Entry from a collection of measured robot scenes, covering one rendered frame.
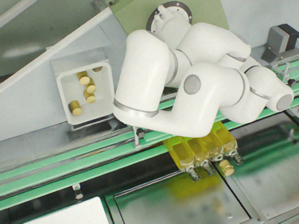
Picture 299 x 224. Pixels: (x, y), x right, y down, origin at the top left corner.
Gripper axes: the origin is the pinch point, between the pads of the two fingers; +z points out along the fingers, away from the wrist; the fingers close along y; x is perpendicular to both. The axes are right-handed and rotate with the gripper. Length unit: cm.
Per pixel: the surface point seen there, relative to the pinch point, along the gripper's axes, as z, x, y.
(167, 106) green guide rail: 6.3, 21.3, 13.0
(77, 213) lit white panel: -2, 56, 47
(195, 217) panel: -20, 51, 11
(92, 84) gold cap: 15.3, 14.5, 37.8
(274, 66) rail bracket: 6.0, 10.3, -31.6
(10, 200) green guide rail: 6, 50, 68
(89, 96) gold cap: 15.5, 19.2, 38.6
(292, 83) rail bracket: -4.6, 11.6, -31.1
